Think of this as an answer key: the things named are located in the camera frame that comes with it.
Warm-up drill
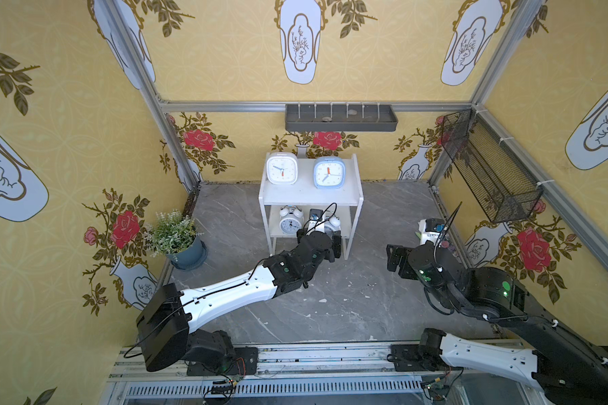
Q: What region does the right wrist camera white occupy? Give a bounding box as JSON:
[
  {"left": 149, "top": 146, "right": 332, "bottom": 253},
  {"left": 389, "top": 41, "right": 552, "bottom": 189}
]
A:
[{"left": 417, "top": 218, "right": 446, "bottom": 246}]

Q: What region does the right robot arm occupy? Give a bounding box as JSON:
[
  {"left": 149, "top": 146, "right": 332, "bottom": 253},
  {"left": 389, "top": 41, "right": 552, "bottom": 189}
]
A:
[{"left": 386, "top": 241, "right": 608, "bottom": 404}]

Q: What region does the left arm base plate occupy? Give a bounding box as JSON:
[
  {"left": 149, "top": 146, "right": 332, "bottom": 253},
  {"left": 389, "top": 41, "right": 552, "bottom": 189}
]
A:
[{"left": 186, "top": 347, "right": 258, "bottom": 377}]

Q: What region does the blue square alarm clock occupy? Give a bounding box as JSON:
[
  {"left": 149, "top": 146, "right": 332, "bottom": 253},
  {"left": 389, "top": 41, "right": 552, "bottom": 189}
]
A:
[{"left": 313, "top": 156, "right": 346, "bottom": 189}]

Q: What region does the white square alarm clock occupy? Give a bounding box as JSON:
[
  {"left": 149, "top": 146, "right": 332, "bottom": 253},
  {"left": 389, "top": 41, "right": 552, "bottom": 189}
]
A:
[{"left": 265, "top": 152, "right": 298, "bottom": 186}]

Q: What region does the potted plant in grey pot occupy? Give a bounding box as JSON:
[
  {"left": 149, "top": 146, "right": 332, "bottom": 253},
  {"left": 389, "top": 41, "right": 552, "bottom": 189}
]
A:
[{"left": 145, "top": 210, "right": 208, "bottom": 271}]

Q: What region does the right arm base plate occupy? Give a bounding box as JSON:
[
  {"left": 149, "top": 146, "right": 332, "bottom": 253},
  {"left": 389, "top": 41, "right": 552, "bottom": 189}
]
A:
[{"left": 386, "top": 344, "right": 459, "bottom": 374}]

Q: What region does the white twin-bell alarm clock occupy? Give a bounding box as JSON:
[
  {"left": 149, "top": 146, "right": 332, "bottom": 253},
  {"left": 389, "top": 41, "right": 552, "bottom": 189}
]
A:
[
  {"left": 319, "top": 213, "right": 341, "bottom": 236},
  {"left": 279, "top": 205, "right": 304, "bottom": 235}
]

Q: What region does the black wire mesh basket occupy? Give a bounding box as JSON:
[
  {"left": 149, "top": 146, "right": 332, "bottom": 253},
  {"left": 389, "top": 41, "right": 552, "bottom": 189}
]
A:
[{"left": 440, "top": 110, "right": 544, "bottom": 223}]

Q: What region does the grey wall tray with hooks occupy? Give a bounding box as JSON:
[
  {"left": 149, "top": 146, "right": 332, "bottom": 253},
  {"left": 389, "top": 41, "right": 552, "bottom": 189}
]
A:
[{"left": 285, "top": 102, "right": 399, "bottom": 133}]

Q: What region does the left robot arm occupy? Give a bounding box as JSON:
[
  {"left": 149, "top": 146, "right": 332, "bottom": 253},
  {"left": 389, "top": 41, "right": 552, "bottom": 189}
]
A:
[{"left": 136, "top": 231, "right": 342, "bottom": 372}]

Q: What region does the white two-tier metal shelf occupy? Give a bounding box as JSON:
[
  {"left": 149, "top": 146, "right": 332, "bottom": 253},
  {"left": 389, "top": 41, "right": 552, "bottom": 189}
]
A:
[{"left": 258, "top": 152, "right": 364, "bottom": 259}]

